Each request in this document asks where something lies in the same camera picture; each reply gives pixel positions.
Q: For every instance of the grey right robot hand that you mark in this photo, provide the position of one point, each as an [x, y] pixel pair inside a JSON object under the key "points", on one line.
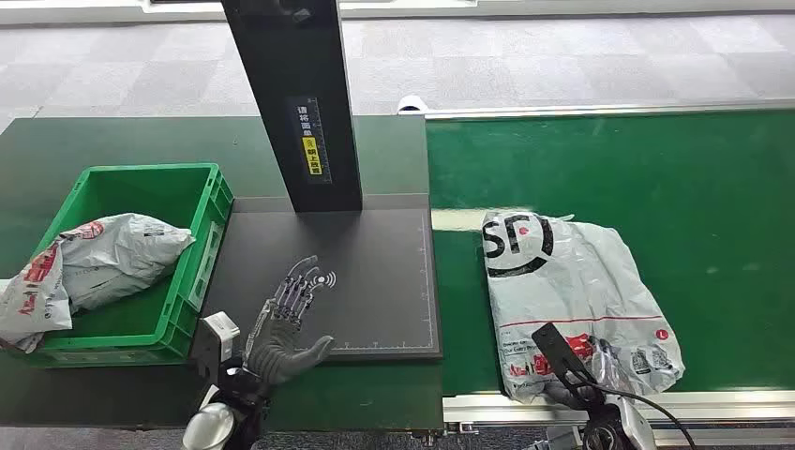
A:
{"points": [[568, 397]]}

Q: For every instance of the grey package with SF logo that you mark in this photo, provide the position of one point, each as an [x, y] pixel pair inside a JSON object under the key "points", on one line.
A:
{"points": [[577, 286]]}

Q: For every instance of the black scanner column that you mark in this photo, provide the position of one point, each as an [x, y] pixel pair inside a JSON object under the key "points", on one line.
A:
{"points": [[298, 62]]}

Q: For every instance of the white conveyor roller cap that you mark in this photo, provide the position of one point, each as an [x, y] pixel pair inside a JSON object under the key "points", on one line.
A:
{"points": [[411, 102]]}

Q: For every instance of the black scanner base plate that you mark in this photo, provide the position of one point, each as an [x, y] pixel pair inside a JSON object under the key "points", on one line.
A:
{"points": [[372, 279]]}

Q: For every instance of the green conveyor belt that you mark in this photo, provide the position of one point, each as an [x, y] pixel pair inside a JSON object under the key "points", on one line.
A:
{"points": [[683, 199]]}

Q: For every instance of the black and yellow column label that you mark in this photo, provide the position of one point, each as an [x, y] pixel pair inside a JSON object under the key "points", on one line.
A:
{"points": [[312, 149]]}

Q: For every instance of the wide aluminium conveyor rail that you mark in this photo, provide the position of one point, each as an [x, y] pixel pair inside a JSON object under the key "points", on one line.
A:
{"points": [[733, 404]]}

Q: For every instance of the green plastic crate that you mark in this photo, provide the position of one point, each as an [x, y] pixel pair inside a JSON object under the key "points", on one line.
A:
{"points": [[186, 292]]}

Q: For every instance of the dark green table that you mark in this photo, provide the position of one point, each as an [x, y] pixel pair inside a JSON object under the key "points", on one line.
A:
{"points": [[124, 140]]}

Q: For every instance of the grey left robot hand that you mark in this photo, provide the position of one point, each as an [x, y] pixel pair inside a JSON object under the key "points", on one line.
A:
{"points": [[282, 357]]}

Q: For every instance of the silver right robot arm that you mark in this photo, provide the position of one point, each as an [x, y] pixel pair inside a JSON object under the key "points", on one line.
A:
{"points": [[627, 428]]}

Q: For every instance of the thin aluminium conveyor rail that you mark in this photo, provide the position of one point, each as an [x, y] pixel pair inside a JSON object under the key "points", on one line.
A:
{"points": [[621, 109]]}

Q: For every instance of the grey package with red print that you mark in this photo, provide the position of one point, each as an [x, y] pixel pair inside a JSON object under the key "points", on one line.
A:
{"points": [[105, 261]]}

